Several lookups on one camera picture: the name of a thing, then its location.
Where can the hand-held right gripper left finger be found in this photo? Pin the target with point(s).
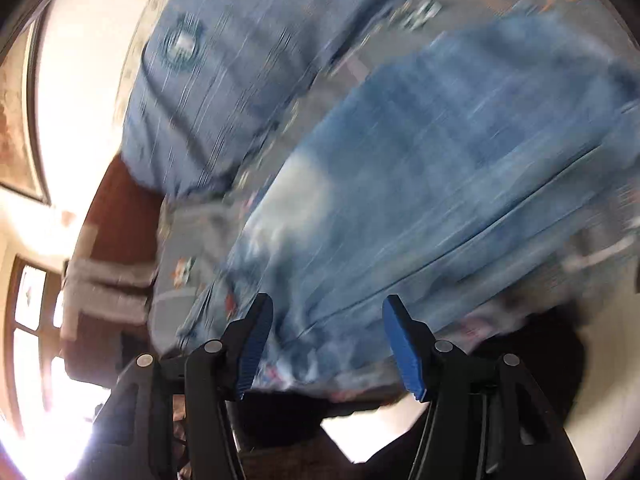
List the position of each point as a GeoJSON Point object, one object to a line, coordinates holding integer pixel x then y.
{"type": "Point", "coordinates": [252, 352]}

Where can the grey patterned bed sheet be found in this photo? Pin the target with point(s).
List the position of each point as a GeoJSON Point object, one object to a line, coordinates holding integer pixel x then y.
{"type": "Point", "coordinates": [190, 240]}

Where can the dark cloth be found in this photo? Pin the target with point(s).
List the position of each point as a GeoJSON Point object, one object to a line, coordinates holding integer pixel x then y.
{"type": "Point", "coordinates": [540, 340]}

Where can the grey cloth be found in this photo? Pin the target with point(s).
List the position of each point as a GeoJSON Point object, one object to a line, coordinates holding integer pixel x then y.
{"type": "Point", "coordinates": [105, 285]}

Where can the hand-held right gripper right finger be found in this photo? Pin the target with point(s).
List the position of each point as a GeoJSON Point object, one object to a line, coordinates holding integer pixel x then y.
{"type": "Point", "coordinates": [405, 352]}

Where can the framed wall picture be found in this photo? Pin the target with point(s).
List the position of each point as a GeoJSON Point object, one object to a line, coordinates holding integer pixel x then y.
{"type": "Point", "coordinates": [15, 135]}

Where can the wooden framed window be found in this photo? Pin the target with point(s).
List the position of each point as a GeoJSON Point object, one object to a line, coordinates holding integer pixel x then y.
{"type": "Point", "coordinates": [30, 295]}

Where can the blue denim pants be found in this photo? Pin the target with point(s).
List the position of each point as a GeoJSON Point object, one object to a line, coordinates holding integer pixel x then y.
{"type": "Point", "coordinates": [425, 185]}

